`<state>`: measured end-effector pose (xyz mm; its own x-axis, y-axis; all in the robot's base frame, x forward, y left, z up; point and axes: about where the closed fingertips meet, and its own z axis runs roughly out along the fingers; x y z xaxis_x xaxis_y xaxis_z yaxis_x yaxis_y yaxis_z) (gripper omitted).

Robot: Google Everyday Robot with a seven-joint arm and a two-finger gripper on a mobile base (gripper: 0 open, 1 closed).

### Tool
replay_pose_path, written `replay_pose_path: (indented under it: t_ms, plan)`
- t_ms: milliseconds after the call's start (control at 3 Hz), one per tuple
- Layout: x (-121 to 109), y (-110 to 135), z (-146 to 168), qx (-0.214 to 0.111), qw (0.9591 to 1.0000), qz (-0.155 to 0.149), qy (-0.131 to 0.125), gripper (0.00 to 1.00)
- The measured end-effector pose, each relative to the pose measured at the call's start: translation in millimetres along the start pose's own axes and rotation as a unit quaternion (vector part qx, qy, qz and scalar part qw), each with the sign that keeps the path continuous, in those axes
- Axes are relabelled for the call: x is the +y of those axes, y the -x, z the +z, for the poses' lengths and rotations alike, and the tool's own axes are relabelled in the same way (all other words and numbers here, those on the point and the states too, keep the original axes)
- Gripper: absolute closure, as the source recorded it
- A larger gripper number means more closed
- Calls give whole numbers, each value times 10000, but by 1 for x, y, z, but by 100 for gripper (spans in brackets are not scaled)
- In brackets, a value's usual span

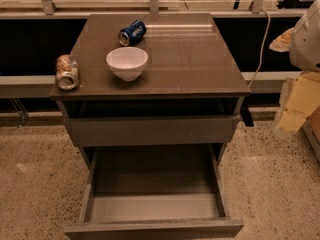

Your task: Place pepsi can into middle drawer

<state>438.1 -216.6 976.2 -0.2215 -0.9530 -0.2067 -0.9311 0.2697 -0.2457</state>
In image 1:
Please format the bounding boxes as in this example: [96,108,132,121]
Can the brown crushed soda can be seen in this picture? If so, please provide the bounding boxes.
[55,54,79,90]

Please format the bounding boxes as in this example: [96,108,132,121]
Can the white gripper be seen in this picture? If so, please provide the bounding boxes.
[269,0,320,138]

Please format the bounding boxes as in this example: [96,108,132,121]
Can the closed grey top drawer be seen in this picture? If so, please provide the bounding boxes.
[65,116,240,147]

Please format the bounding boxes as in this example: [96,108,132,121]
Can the dark grey drawer cabinet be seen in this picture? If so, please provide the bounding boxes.
[48,12,255,240]

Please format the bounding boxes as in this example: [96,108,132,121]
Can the open grey middle drawer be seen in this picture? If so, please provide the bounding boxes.
[65,144,244,240]

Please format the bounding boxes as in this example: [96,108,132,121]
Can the white ceramic bowl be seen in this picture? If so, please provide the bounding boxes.
[106,47,149,81]

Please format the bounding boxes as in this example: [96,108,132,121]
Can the blue pepsi can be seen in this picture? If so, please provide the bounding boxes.
[118,20,147,46]

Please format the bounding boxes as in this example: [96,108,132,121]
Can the white power cable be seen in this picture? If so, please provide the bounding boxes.
[247,7,272,89]

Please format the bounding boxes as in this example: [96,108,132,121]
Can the cardboard box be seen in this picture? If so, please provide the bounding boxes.
[303,107,320,161]

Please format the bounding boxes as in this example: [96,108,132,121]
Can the grey metal railing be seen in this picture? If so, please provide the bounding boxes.
[0,0,320,20]

